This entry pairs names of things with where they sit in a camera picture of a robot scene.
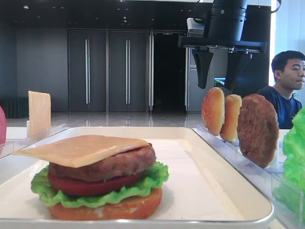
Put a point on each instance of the standing meat patty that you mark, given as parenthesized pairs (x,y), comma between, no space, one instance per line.
(257,129)

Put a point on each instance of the lettuce leaf in burger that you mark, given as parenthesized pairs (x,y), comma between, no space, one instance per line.
(153,178)

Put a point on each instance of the sesame top bun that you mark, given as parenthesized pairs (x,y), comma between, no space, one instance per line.
(213,110)

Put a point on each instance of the standing red tomato slice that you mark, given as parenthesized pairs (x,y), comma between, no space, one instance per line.
(3,126)

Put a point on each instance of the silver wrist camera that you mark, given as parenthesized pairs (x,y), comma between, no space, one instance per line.
(194,28)

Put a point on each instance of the standing spare bun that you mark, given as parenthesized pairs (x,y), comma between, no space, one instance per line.
(232,106)

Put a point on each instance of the small wall screen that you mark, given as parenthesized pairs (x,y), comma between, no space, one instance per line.
(219,81)

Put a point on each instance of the cheese slice in burger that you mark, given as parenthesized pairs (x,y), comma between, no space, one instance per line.
(82,150)

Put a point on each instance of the meat patty in burger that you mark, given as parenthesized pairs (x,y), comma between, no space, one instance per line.
(124,164)

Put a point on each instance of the bottom bun in burger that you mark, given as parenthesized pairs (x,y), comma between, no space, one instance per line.
(130,208)

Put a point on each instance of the white rectangular tray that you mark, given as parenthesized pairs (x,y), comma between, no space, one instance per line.
(203,190)

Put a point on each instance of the right long clear rail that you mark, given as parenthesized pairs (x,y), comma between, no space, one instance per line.
(265,179)

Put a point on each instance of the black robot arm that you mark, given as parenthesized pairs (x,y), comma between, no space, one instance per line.
(225,9)

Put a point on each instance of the standing green lettuce leaf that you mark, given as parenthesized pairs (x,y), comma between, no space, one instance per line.
(294,162)

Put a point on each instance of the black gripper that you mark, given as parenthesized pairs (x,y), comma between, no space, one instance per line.
(222,34)

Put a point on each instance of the tomato slice in burger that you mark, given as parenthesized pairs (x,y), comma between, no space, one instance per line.
(74,187)

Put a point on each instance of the long clear rail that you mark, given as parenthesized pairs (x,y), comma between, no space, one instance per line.
(21,140)
(265,179)

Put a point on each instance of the standing cheese slice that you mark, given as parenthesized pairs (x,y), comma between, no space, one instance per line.
(39,112)

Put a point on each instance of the left long clear rail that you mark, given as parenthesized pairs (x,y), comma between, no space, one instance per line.
(21,140)

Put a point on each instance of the seated man in blue shirt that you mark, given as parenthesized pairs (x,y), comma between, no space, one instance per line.
(289,75)

